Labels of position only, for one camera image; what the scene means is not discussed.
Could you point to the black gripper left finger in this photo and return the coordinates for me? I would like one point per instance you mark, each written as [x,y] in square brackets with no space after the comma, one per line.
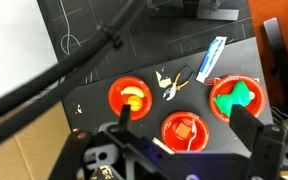
[125,117]

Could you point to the red bowl with orange block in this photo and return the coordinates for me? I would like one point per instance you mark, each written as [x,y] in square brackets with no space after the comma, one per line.
[176,143]

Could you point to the red bowl with green toy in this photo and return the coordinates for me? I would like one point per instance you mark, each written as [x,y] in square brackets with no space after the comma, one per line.
[225,86]

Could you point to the green plush toy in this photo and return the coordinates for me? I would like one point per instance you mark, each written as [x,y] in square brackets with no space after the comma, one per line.
[240,95]

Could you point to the orange foam block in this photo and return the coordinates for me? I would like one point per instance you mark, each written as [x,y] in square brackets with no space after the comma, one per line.
[183,131]

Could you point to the red bowl with banana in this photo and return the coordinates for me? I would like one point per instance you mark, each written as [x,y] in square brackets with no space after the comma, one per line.
[117,100]

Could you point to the orange handled pliers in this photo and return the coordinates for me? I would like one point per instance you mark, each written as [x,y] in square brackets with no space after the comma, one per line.
[171,90]

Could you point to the yellow toy banana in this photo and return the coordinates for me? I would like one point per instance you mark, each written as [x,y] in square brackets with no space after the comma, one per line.
[133,90]

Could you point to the small orange toy basketball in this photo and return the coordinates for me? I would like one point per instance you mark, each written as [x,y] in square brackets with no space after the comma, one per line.
[135,102]

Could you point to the cardboard box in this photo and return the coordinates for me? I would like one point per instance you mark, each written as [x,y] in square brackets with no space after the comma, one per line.
[31,153]

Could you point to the white plastic spoon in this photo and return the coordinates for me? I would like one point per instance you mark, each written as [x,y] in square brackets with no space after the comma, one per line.
[194,130]

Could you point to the blue white toothpaste tube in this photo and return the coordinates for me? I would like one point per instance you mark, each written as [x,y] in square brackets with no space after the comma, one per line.
[212,55]

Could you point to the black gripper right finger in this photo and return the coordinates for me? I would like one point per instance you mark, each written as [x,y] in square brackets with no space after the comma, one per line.
[245,126]

